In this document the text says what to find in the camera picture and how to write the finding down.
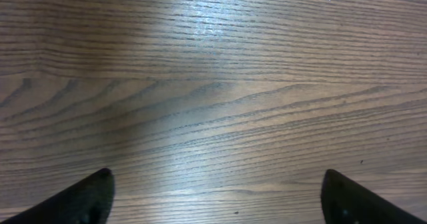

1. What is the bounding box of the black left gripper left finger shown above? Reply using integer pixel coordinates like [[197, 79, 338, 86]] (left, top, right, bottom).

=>
[[2, 168, 115, 224]]

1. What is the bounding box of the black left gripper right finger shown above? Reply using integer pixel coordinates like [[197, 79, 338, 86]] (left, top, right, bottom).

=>
[[320, 169, 426, 224]]

